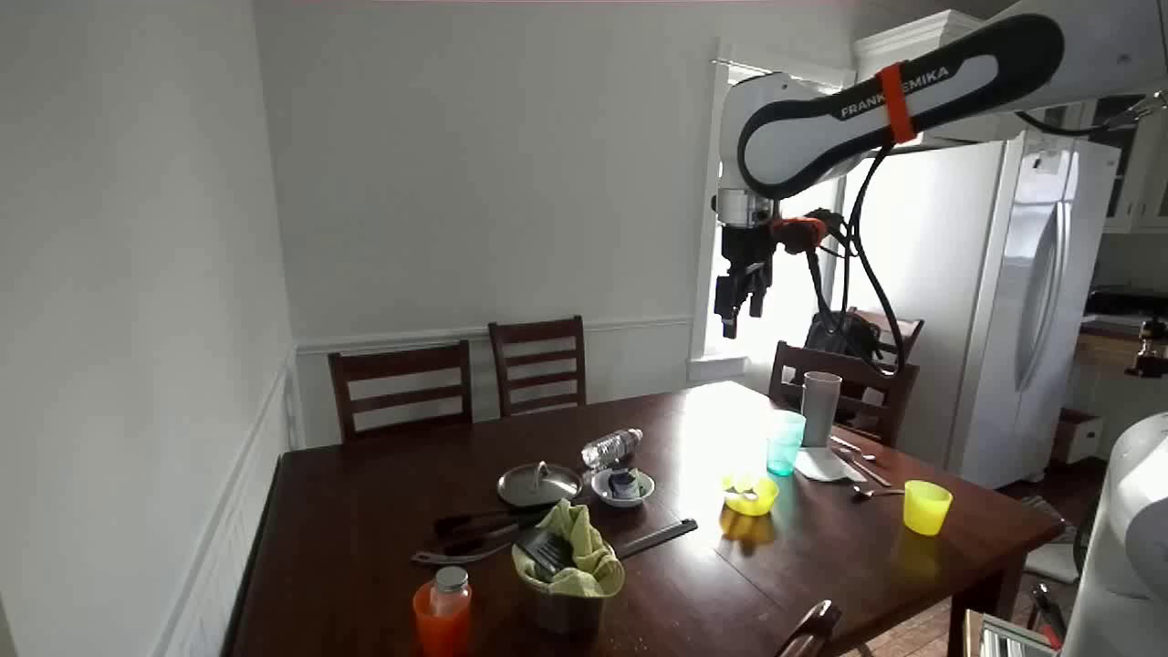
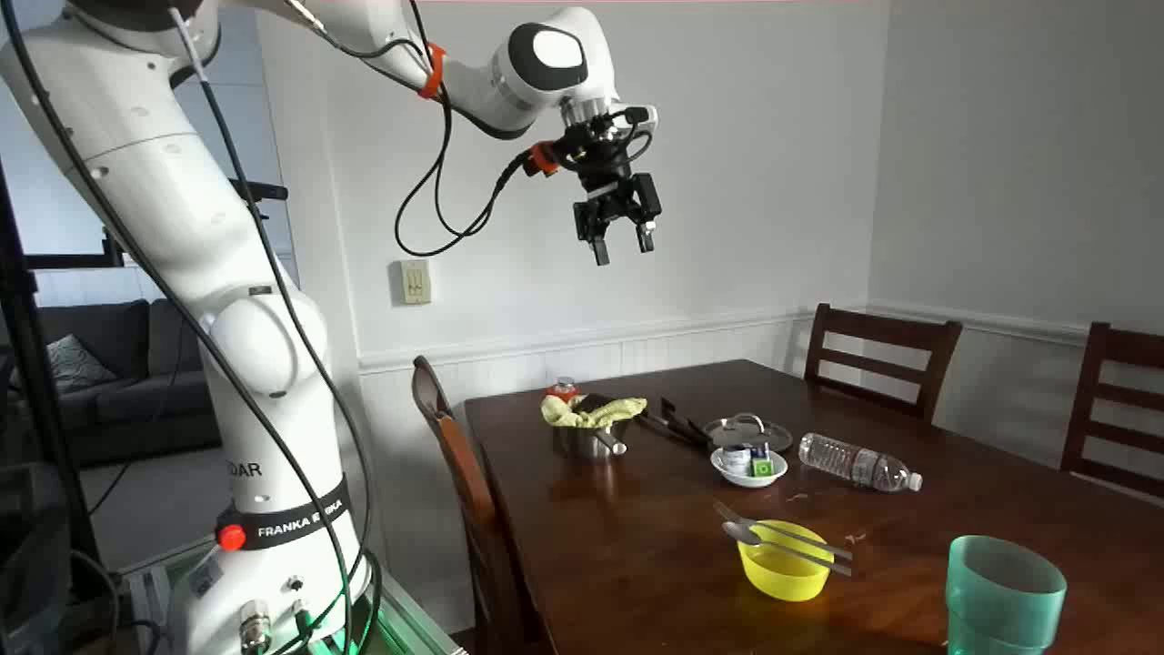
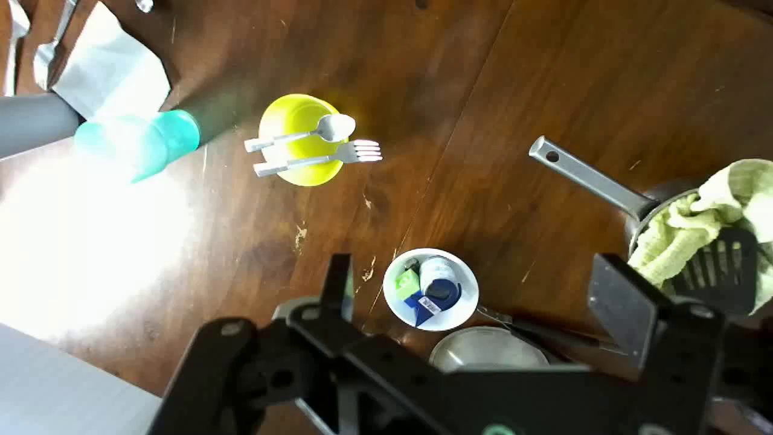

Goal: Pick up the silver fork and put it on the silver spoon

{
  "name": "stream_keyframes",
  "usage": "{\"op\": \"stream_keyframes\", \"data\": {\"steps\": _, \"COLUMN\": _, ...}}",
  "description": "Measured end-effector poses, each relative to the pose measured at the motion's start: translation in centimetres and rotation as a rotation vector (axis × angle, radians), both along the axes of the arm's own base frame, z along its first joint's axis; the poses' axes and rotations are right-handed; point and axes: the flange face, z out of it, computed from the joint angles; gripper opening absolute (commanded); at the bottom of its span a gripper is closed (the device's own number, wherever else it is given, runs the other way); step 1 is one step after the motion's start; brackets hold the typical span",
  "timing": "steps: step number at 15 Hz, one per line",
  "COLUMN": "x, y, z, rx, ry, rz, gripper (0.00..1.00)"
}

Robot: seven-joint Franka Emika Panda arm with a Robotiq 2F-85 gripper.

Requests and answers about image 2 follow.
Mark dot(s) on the small green blue item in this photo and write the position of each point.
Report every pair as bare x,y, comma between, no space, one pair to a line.
761,458

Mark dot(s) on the silver fork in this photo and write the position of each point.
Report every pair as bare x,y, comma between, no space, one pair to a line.
789,553

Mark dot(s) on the dark wooden chair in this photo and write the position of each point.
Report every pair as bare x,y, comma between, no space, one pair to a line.
1121,349
879,330
468,486

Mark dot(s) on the black camera on boom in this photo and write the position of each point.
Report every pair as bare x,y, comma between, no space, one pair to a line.
258,191

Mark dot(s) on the grey sofa pillow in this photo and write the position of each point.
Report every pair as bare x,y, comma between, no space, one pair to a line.
78,365

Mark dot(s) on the orange bottle with white cap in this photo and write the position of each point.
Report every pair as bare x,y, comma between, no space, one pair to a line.
560,391

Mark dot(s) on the yellow plastic bowl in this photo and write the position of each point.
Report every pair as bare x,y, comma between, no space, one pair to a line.
782,577

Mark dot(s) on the clear plastic water bottle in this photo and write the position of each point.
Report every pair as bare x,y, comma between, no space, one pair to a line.
857,458

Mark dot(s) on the small metal pot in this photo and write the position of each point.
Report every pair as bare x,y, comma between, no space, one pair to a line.
583,445

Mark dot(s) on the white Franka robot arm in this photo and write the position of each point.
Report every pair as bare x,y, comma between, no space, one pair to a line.
157,182

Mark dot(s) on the silver pot lid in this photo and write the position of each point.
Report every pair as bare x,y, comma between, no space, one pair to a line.
751,429

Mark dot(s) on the robot base stand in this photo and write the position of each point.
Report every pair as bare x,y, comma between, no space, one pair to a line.
412,623

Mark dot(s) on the white light switch plate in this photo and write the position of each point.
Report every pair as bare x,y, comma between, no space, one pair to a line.
412,282

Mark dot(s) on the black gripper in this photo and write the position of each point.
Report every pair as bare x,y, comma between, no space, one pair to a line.
617,201

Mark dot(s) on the black stand pole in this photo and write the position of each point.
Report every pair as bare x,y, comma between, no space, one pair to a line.
38,400

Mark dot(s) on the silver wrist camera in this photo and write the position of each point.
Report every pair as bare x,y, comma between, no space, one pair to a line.
631,115

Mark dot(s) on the teal translucent plastic cup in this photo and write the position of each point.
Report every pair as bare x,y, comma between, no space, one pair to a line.
1000,603

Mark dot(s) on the silver spoon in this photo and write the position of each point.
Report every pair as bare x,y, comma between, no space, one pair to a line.
788,532

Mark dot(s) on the grey sofa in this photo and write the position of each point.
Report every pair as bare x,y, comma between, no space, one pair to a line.
133,400

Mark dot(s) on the black kitchen tongs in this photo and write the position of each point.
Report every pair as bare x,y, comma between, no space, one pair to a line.
677,427

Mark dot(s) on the small white bowl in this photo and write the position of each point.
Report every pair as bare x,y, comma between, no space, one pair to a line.
744,470

